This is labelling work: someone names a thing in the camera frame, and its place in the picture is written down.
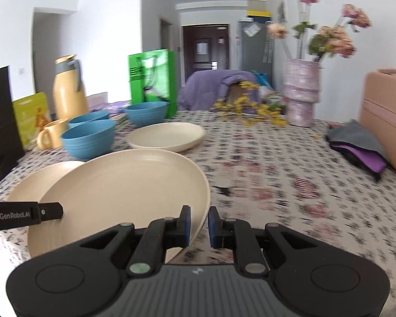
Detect green paper bag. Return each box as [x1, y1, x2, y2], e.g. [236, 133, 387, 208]
[128, 49, 177, 119]

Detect yellow flower sprigs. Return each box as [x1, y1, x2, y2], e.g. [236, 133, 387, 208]
[213, 81, 287, 128]

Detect yellow and blue box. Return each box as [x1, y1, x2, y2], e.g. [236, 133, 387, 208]
[246, 0, 272, 18]

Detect pink plastic case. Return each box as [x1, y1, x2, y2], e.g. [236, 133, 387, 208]
[359, 69, 396, 176]

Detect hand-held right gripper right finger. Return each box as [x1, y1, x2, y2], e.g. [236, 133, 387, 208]
[208, 206, 318, 278]

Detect yellow mug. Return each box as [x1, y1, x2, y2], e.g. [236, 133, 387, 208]
[36, 119, 70, 150]

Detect purple patterned packet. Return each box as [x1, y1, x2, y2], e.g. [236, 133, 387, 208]
[86, 101, 133, 114]

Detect patterned tablecloth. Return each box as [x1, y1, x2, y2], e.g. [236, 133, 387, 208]
[0, 110, 396, 317]

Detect blue bowl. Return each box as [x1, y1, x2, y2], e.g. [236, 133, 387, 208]
[68, 110, 110, 129]
[124, 102, 170, 128]
[61, 119, 117, 161]

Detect dark wooden door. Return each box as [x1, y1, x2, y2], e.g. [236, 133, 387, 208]
[182, 25, 230, 88]

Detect pink ribbed vase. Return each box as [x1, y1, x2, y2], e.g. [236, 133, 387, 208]
[281, 59, 324, 128]

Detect purple blanket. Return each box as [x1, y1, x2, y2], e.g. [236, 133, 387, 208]
[178, 70, 263, 111]

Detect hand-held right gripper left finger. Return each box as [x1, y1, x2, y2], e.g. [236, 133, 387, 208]
[80, 205, 192, 278]

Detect yellow-green box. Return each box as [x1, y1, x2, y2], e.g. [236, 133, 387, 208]
[12, 92, 51, 151]

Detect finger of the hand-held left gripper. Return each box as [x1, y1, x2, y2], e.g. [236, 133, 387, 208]
[38, 202, 64, 222]

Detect cream plate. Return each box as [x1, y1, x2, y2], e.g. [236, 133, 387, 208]
[27, 149, 211, 265]
[126, 123, 206, 152]
[5, 161, 86, 205]

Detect grey refrigerator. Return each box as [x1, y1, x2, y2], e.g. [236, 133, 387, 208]
[237, 20, 273, 86]

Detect pink flower bouquet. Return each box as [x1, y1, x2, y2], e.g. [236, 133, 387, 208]
[267, 0, 372, 63]

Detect yellow thermos jug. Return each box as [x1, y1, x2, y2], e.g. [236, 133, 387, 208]
[52, 54, 89, 121]

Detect black box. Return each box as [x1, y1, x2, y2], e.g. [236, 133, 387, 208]
[0, 66, 24, 184]

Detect grey cloth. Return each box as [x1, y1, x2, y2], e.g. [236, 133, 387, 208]
[327, 119, 388, 159]

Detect purple cloth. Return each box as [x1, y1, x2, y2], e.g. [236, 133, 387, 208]
[330, 142, 388, 182]

